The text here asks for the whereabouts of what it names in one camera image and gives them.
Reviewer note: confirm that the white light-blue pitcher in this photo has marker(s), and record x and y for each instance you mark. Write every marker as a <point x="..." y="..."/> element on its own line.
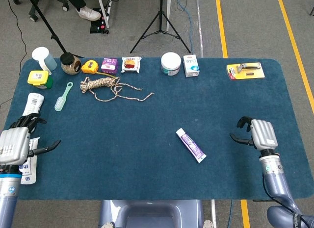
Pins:
<point x="43" y="57"/>

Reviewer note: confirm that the purple white toothpaste tube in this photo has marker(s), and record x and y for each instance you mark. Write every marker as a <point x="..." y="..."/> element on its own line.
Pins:
<point x="191" y="144"/>

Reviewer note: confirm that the green box with yellow lid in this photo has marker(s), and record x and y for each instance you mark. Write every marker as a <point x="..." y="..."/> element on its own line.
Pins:
<point x="38" y="78"/>

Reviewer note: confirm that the white desk leg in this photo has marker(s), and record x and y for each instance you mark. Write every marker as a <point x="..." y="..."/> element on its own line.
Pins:
<point x="168" y="12"/>
<point x="102" y="9"/>

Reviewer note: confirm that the white blue carton box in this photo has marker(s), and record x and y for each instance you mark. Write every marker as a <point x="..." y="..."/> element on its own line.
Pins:
<point x="191" y="66"/>

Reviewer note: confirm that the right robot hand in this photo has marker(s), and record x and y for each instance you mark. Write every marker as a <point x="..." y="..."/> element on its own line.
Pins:
<point x="263" y="134"/>

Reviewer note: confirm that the light green brush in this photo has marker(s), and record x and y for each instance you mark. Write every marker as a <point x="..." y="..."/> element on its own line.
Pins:
<point x="60" y="103"/>

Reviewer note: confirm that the black slanted stand pole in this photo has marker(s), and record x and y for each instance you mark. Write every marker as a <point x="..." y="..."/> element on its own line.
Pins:
<point x="52" y="36"/>

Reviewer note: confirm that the grain jar with black lid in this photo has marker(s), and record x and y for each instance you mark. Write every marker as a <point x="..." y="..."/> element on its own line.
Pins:
<point x="70" y="65"/>

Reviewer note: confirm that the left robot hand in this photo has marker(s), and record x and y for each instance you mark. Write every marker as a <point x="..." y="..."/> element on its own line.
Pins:
<point x="13" y="147"/>

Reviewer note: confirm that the black power strip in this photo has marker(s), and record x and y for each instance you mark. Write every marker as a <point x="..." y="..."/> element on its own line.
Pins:
<point x="99" y="25"/>

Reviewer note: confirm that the seated person in black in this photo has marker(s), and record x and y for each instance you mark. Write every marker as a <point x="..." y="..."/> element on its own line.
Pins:
<point x="88" y="13"/>

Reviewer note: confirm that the black tripod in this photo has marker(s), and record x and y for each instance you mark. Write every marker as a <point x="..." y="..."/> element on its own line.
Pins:
<point x="161" y="17"/>

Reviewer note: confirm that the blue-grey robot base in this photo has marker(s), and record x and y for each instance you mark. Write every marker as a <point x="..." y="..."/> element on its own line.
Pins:
<point x="152" y="213"/>

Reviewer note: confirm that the razor on yellow card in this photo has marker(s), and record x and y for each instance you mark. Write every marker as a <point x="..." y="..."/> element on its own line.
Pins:
<point x="245" y="72"/>

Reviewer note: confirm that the white bag with blue print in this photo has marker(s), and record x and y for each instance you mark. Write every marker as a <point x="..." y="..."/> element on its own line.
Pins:
<point x="30" y="169"/>

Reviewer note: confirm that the purple carton box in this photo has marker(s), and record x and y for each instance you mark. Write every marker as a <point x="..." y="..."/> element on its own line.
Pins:
<point x="109" y="66"/>

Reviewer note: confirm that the clear jar with white lid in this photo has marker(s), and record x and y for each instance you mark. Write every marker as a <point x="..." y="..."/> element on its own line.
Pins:
<point x="171" y="62"/>

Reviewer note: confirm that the white red snack packet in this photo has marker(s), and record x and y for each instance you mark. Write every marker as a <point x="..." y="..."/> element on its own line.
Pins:
<point x="131" y="65"/>

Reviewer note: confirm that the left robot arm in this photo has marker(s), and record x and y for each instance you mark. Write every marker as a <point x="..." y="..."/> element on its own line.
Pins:
<point x="8" y="201"/>

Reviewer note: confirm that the white squeeze bottle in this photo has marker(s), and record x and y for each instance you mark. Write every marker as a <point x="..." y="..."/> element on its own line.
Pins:
<point x="33" y="103"/>

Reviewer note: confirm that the yellow tape measure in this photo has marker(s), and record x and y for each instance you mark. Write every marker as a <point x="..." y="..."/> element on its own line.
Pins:
<point x="89" y="67"/>

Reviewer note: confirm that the blue table mat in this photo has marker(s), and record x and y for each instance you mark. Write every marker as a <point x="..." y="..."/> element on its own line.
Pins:
<point x="135" y="139"/>

